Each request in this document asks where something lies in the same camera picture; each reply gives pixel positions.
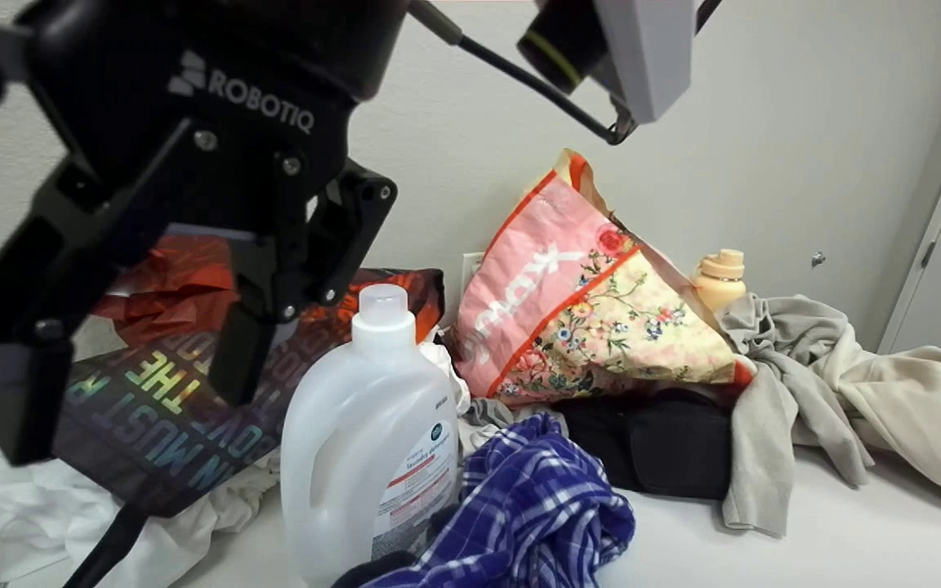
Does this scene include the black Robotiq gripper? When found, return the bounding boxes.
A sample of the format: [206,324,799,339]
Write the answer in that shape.
[22,0,409,413]

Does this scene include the blue plaid cloth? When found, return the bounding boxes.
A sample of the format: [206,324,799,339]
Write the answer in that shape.
[365,413,641,588]

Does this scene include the black garment white trim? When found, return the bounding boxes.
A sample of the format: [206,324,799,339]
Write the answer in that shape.
[550,385,739,507]

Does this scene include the gray fleece garment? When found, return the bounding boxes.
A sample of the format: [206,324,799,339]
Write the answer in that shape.
[719,292,879,538]

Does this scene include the orange patterned bag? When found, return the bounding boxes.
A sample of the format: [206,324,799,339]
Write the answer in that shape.
[300,269,447,352]

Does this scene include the black tote rainbow text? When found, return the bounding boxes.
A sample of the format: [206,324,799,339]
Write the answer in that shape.
[0,313,334,588]

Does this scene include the translucent detergent jug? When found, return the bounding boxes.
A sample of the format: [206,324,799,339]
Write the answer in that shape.
[276,280,465,588]

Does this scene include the pink floral tote bag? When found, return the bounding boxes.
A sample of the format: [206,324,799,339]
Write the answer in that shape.
[447,146,757,409]

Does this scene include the yellow bottle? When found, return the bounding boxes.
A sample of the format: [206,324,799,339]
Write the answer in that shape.
[690,245,750,324]

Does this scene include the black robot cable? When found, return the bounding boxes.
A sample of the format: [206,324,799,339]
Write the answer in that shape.
[409,0,726,151]

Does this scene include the gray wrist camera box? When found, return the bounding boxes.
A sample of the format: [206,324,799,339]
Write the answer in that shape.
[514,0,704,132]

